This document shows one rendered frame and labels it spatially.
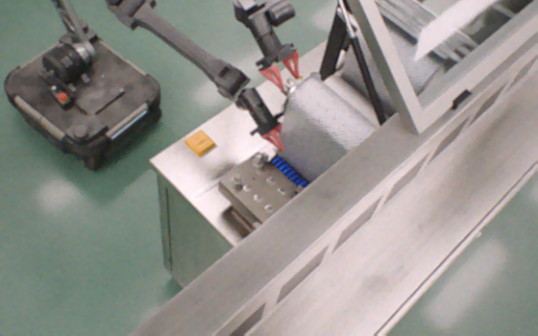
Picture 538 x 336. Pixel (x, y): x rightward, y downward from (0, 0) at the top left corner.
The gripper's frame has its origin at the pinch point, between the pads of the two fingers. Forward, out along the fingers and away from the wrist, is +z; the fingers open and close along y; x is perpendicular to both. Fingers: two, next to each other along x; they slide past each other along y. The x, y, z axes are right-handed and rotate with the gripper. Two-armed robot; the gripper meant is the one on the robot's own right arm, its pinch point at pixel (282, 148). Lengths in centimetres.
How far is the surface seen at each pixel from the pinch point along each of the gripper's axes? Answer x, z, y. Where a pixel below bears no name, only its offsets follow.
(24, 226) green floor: -137, -20, 57
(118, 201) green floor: -128, -6, 18
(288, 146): 4.1, 0.1, 0.3
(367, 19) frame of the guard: 74, -21, 14
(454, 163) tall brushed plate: 54, 18, -5
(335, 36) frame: 6.8, -18.7, -33.0
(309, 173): 6.0, 9.7, 0.2
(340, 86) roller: 15.6, -6.4, -17.9
